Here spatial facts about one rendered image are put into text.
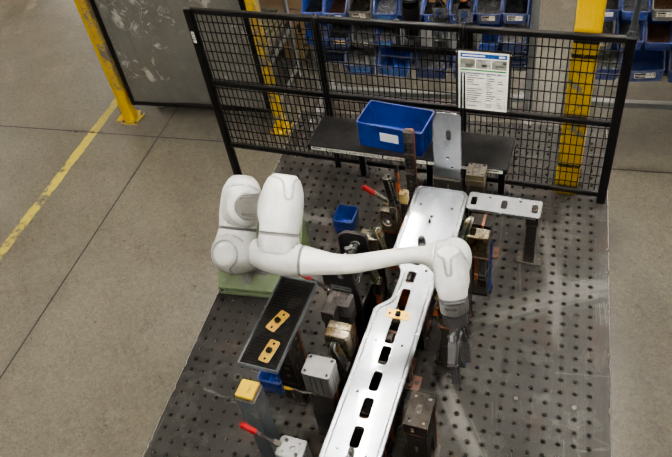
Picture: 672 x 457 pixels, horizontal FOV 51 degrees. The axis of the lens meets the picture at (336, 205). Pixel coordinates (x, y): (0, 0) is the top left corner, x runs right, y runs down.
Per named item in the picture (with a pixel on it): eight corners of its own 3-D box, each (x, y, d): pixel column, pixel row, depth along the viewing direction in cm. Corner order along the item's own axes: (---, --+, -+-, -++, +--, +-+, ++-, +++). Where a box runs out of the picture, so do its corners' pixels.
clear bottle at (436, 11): (445, 42, 289) (445, -2, 276) (430, 41, 291) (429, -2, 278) (449, 34, 294) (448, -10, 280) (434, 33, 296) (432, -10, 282)
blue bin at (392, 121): (422, 157, 301) (421, 134, 292) (358, 144, 313) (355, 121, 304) (435, 134, 311) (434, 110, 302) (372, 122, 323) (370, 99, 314)
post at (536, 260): (541, 266, 293) (546, 218, 273) (514, 262, 296) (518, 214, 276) (543, 255, 297) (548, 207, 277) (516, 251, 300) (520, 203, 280)
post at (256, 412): (280, 469, 244) (254, 405, 214) (261, 463, 247) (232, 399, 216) (288, 449, 249) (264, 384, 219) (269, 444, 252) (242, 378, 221)
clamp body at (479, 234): (490, 301, 284) (492, 244, 260) (461, 295, 288) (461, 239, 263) (494, 284, 290) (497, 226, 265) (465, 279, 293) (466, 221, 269)
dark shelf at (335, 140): (507, 176, 291) (507, 170, 289) (307, 149, 319) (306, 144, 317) (516, 142, 305) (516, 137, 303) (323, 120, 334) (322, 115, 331)
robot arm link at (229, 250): (223, 271, 295) (201, 273, 274) (228, 228, 296) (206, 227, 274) (259, 275, 291) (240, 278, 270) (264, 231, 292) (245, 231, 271)
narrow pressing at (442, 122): (461, 180, 292) (460, 115, 269) (434, 176, 296) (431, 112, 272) (461, 179, 293) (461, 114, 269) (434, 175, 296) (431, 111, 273)
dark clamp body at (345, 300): (364, 373, 268) (353, 313, 241) (331, 365, 272) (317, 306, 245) (372, 350, 274) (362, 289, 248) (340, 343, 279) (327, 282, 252)
